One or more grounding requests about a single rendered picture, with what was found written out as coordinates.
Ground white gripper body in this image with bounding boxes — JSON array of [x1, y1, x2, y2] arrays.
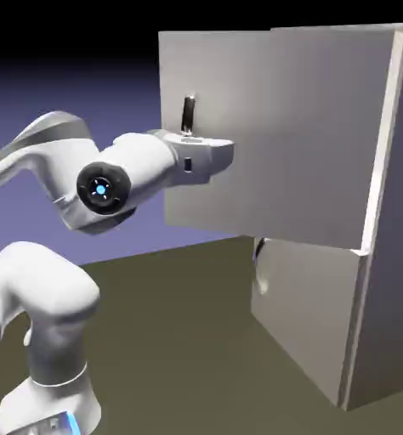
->
[[207, 137, 236, 178]]

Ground grey cabinet door with step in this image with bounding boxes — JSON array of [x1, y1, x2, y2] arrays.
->
[[157, 28, 403, 256]]

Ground plain grey cabinet door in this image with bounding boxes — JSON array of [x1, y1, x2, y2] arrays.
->
[[250, 236, 368, 408]]

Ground grey cabinet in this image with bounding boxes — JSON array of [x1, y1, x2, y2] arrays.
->
[[250, 22, 403, 412]]

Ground dark metal door handle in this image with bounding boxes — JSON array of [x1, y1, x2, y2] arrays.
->
[[179, 94, 198, 136]]

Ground curved silver door handle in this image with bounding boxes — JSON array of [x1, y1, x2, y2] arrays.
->
[[253, 237, 270, 296]]

